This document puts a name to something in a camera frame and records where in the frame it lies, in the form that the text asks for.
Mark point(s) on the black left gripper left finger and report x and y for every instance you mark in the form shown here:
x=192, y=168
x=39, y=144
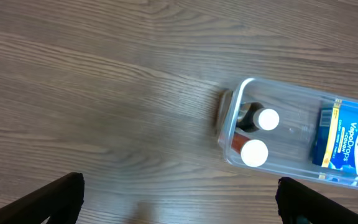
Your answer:
x=57, y=202

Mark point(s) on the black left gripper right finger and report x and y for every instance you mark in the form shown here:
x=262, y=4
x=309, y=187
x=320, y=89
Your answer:
x=298, y=203

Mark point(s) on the orange tube with white cap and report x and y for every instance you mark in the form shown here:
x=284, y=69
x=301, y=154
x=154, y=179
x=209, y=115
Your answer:
x=253, y=152

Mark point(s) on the blue VapoDrops box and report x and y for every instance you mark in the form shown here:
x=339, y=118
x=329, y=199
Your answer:
x=336, y=145

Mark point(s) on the dark brown syrup bottle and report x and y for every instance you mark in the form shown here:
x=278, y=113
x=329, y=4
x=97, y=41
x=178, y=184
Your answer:
x=254, y=116

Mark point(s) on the clear plastic container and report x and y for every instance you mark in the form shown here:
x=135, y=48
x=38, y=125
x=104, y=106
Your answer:
x=290, y=145

